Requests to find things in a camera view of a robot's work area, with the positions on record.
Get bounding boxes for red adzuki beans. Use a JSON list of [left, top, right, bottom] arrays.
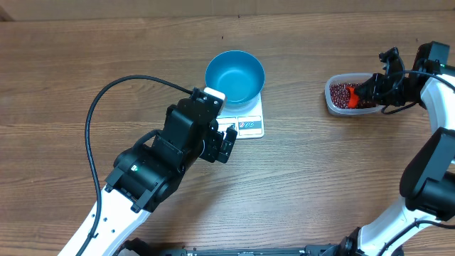
[[329, 83, 377, 109]]

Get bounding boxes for white digital kitchen scale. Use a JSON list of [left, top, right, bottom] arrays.
[[217, 94, 264, 139]]

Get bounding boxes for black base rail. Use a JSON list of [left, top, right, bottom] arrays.
[[151, 245, 339, 256]]

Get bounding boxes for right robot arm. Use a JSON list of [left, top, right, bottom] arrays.
[[325, 41, 454, 255]]

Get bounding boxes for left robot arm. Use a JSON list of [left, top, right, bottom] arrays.
[[60, 100, 237, 255]]

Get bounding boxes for orange measuring scoop blue handle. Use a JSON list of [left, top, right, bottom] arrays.
[[347, 87, 360, 109]]

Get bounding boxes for clear plastic container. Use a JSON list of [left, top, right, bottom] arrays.
[[323, 73, 387, 117]]

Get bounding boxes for blue plastic bowl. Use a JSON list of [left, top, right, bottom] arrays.
[[205, 50, 266, 109]]

